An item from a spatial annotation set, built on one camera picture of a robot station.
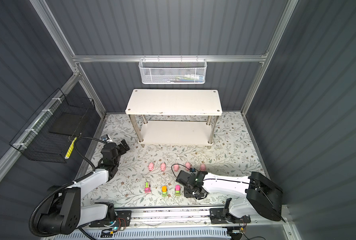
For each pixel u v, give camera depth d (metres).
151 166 0.91
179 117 1.19
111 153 0.67
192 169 0.78
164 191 0.80
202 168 0.89
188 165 0.91
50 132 0.72
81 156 1.03
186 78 0.91
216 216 0.73
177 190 0.81
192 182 0.65
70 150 0.68
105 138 0.76
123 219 0.73
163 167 0.89
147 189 0.81
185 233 0.77
